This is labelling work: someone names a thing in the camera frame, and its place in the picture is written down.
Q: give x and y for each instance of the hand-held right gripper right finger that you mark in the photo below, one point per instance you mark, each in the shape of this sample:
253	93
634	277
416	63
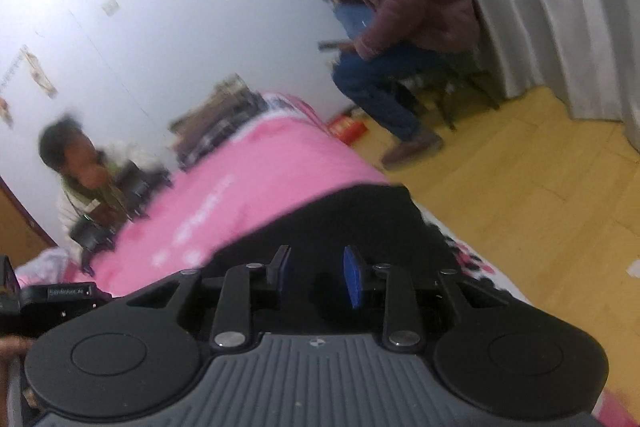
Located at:
354	279

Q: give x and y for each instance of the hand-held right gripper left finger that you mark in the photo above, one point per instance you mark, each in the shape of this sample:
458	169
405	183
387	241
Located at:
285	274

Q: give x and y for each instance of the black garment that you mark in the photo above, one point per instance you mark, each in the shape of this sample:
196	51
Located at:
350	217

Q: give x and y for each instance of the stack of folded clothes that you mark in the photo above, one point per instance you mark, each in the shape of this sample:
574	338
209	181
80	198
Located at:
220	122

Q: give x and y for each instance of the spare black gripper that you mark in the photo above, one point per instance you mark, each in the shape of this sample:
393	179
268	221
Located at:
142	187
92	239

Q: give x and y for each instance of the wooden door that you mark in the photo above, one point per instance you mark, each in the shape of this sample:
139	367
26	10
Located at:
20	227

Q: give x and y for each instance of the pink floral blanket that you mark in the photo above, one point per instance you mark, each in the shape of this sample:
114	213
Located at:
225	187

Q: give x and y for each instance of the red box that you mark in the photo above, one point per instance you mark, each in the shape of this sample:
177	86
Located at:
347	129

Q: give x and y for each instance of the folding stool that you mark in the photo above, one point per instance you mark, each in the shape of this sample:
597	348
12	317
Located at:
450	82

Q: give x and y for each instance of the white paper scrap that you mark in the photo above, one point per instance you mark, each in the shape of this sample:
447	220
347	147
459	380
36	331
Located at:
634	269

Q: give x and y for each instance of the paper wall sticker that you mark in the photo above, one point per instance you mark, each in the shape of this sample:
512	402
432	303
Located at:
110	6
40	74

